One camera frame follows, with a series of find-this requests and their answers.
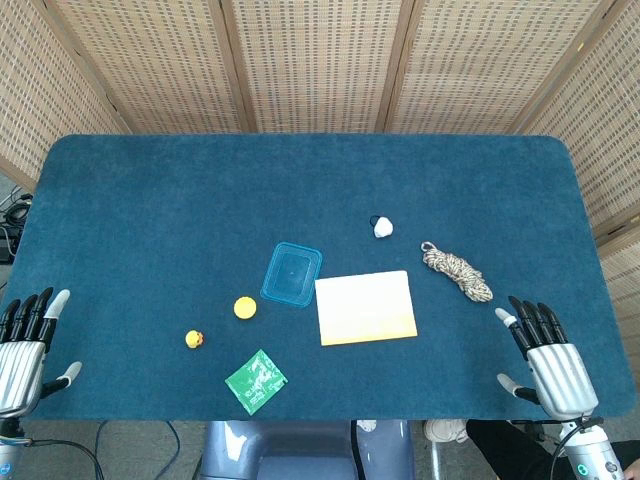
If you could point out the blue carpet table cover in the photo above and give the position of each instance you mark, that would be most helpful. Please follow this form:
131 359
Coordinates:
200 200

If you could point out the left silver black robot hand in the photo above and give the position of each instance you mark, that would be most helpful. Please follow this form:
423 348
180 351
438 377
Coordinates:
20 365

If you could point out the woven bamboo screen panel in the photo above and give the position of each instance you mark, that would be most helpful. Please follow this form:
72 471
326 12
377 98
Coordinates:
490 60
600 125
320 60
150 60
45 75

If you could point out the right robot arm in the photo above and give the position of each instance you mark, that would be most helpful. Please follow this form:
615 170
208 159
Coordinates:
592 455

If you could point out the white yellow Lexicon notebook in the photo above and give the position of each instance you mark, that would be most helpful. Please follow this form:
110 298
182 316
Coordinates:
366 307

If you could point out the black trouser leg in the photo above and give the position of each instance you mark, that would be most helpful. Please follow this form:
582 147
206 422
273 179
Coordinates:
520 455

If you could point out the small yellow rubber duck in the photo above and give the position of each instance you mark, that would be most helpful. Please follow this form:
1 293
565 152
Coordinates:
193 339

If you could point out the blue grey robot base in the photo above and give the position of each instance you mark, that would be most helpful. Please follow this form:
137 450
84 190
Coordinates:
300 450

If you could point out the white sneaker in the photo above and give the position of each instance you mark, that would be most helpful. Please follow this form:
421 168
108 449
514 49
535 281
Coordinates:
445 430

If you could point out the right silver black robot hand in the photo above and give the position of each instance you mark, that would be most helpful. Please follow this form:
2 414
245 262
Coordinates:
560 375

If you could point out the green tea packet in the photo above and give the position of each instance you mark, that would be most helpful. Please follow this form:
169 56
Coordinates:
255 381

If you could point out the blue transparent plastic lid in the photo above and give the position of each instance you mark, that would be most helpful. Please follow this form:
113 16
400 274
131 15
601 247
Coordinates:
291 274

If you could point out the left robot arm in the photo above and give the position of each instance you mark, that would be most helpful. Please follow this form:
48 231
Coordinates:
9 450

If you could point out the yellow bottle cap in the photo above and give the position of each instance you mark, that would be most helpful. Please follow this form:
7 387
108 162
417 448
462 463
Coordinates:
245 307

